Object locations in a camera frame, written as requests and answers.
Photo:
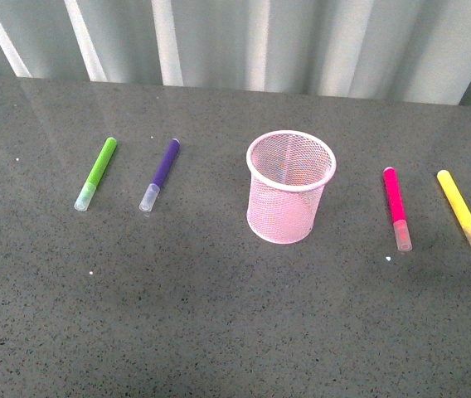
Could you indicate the purple marker pen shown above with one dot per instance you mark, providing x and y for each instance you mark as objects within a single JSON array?
[{"x": 159, "y": 177}]

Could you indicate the pink marker pen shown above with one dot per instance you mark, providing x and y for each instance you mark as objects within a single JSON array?
[{"x": 397, "y": 210}]

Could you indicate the pink mesh cup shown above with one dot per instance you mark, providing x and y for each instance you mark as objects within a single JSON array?
[{"x": 289, "y": 171}]

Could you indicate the green marker pen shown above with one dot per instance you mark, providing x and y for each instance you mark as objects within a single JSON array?
[{"x": 89, "y": 188}]

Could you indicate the yellow marker pen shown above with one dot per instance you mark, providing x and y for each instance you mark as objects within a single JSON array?
[{"x": 456, "y": 201}]

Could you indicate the white pleated curtain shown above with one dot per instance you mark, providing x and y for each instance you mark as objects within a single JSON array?
[{"x": 416, "y": 51}]

